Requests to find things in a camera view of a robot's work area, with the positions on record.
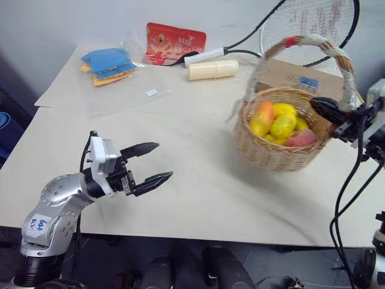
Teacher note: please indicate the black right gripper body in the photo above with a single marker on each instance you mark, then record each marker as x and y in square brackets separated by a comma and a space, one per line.
[349, 128]

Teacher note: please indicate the small yellow fruit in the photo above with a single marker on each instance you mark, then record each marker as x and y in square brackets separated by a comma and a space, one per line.
[301, 124]

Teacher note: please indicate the yellow green mango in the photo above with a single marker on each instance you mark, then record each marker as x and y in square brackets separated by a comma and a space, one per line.
[282, 126]

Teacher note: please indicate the pink peach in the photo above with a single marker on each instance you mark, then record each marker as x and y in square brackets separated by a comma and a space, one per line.
[300, 138]

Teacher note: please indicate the dark rounded shape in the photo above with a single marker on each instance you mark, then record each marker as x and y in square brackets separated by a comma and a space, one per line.
[159, 274]
[228, 268]

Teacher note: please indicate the brown cardboard box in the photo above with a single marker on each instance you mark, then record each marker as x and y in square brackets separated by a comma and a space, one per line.
[300, 78]

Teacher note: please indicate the blue roll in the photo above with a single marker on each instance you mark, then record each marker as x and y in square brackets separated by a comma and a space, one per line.
[9, 135]

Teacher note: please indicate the clear plastic bag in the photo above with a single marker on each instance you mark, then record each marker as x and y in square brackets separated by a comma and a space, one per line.
[120, 99]

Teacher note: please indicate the black badminton racket white grip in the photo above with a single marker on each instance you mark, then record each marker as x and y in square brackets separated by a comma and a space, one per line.
[210, 55]

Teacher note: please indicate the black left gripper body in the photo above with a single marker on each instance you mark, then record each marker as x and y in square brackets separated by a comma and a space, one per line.
[120, 177]

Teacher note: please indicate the yellow lemon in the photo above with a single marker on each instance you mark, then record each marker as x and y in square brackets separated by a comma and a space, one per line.
[273, 140]

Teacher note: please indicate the red orange mango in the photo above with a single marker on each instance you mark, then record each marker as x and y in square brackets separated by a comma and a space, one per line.
[263, 117]

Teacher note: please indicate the blue and yellow sponge cloths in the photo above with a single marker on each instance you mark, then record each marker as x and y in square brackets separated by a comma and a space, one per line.
[108, 64]

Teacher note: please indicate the cream plastic cylinder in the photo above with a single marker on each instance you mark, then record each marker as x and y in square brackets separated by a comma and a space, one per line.
[213, 70]

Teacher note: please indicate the white black robot part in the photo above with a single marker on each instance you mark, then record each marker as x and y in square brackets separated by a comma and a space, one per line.
[379, 231]

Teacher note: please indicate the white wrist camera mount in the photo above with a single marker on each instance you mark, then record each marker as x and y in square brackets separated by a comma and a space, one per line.
[100, 156]
[376, 96]

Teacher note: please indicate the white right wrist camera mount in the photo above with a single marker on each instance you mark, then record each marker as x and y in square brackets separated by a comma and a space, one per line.
[376, 96]

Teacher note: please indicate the red snack packet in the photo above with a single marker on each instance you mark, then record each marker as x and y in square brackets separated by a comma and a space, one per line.
[174, 42]

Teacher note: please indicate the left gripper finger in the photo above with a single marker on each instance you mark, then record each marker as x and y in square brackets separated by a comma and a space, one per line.
[141, 149]
[155, 180]

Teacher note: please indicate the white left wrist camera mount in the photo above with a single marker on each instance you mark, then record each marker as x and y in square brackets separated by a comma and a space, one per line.
[100, 156]

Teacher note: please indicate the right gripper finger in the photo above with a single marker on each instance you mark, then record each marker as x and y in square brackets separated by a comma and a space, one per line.
[326, 116]
[328, 103]

